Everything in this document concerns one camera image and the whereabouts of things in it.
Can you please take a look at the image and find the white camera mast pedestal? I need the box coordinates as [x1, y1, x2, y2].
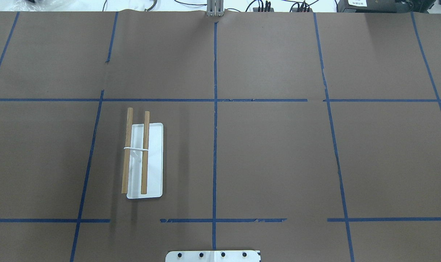
[165, 250, 261, 262]

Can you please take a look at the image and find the black box on table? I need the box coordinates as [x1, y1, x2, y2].
[337, 0, 436, 13]

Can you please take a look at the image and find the aluminium frame post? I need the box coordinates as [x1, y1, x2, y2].
[207, 0, 225, 17]

